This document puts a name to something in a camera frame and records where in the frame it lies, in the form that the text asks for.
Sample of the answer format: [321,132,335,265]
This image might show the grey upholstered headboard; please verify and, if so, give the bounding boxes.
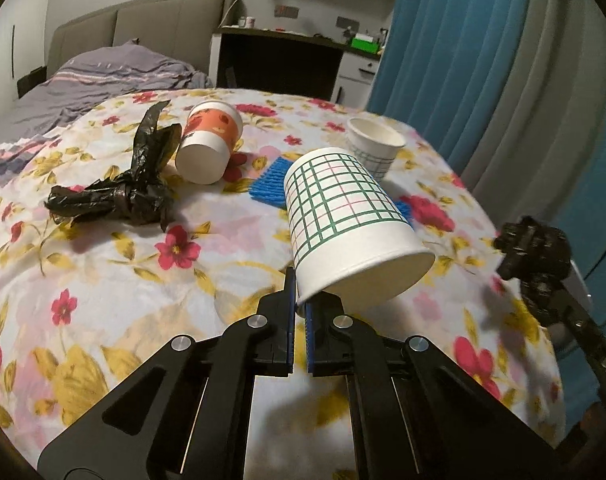
[47,0,235,75]

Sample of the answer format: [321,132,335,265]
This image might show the grey striped duvet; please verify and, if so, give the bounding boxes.
[0,40,212,188]

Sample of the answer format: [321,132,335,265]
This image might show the large grid paper cup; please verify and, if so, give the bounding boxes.
[283,148,435,312]

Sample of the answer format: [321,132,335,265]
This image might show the green box on desk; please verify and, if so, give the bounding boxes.
[350,34,380,55]

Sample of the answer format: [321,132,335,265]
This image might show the black plastic bag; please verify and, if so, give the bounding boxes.
[493,216,572,282]
[45,100,183,230]

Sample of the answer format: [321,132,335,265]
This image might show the grey plastic trash bin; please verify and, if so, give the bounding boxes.
[548,260,594,356]

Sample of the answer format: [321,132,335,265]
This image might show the white wardrobe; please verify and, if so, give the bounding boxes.
[0,0,48,117]

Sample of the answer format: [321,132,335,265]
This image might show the teal and grey curtain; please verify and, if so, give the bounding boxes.
[368,0,606,334]

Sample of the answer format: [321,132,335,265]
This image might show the small grid paper cup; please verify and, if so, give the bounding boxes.
[346,117,406,181]

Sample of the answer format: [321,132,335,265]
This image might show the dark desk with drawers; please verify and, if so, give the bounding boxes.
[209,26,380,108]

